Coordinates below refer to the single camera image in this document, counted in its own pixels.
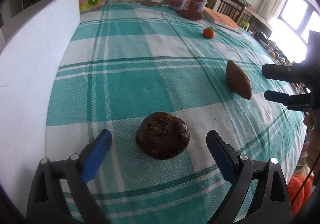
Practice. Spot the fruit print pouch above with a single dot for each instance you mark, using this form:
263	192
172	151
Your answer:
90	5

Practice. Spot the small sweet potato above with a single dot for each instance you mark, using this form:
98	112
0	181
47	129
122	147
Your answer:
238	80

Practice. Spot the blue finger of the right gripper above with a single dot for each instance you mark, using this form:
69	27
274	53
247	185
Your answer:
278	97
281	72

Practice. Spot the teal white plaid tablecloth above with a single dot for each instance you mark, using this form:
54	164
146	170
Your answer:
124	63

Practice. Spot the cluttered wooden side table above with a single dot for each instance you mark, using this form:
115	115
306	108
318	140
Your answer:
287	42

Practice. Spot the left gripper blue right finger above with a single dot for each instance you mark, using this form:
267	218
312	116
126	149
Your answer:
224	155

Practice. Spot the orange book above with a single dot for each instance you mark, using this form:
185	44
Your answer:
221	20

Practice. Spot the white cardboard box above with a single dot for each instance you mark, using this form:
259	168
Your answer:
35	42

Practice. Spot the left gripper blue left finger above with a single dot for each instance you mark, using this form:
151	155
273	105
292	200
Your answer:
93	154

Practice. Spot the orange fuzzy cushion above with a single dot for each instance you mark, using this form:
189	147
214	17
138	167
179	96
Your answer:
293	187

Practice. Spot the orange tangerine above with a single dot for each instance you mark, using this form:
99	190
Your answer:
208	33

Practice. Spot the far sweet potato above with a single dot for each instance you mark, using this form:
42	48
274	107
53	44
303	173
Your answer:
192	15

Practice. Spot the person's right hand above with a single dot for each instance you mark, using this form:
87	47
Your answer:
313	148

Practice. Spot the wooden chair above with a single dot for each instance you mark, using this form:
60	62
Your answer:
231	8

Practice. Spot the window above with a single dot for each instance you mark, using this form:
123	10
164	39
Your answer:
301	16

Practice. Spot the dark mangosteen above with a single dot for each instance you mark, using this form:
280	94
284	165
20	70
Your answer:
162	136

